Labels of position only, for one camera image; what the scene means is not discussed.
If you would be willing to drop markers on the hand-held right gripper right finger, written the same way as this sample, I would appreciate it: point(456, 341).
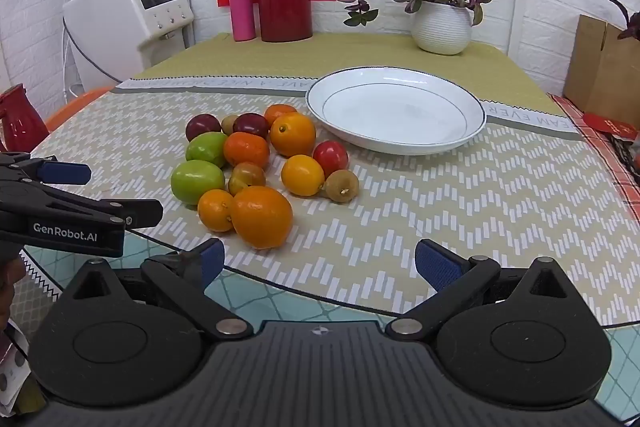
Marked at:
point(437, 264)

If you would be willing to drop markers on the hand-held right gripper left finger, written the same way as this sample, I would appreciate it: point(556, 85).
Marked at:
point(212, 259)

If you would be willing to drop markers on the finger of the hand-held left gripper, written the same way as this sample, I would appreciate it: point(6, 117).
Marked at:
point(142, 213)
point(65, 173)

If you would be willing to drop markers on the small orange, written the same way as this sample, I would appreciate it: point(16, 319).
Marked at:
point(215, 209)

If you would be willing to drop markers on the green apple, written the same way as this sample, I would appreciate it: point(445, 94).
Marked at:
point(205, 148)
point(196, 181)

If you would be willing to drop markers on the large orange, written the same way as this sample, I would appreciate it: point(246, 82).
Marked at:
point(261, 217)
point(292, 136)

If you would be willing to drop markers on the red yellow plum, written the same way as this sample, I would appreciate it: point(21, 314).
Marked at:
point(247, 176)

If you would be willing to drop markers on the deep orange tangerine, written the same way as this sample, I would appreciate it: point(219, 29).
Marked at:
point(277, 111)
point(246, 149)

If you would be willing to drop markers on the yellow orange citrus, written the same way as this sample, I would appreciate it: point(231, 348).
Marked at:
point(302, 175)

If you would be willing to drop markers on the brown kiwi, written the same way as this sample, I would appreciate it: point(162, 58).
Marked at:
point(342, 186)

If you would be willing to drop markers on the white plate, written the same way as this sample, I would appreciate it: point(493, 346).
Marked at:
point(400, 117)

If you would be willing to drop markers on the orange plastic stool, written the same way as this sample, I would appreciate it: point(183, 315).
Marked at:
point(70, 107)

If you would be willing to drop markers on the red ribbed pitcher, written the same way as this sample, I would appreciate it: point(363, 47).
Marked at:
point(20, 122)

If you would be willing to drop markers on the teal diamond pattern cloth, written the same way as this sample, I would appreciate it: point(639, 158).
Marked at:
point(300, 307)

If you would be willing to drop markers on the dark red plum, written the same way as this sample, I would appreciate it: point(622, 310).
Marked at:
point(250, 124)
point(202, 127)

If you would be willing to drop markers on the small olive kiwi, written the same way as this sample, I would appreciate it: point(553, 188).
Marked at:
point(228, 123)

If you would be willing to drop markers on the red apple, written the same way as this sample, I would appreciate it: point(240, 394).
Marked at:
point(330, 157)

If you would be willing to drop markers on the white appliance with screen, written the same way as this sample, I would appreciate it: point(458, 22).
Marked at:
point(110, 22)

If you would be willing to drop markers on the red plaid cloth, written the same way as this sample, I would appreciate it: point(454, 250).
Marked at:
point(570, 112)

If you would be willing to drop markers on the red envelope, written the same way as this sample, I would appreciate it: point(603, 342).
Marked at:
point(607, 125)

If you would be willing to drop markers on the pink bottle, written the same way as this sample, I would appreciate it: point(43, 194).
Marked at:
point(241, 12)

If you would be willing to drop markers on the purple plant in white pot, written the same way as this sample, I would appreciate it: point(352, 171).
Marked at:
point(440, 29)

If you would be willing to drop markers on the cardboard box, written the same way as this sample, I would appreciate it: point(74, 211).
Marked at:
point(595, 67)

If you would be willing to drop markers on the purple leafy plant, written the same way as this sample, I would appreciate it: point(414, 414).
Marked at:
point(631, 24)

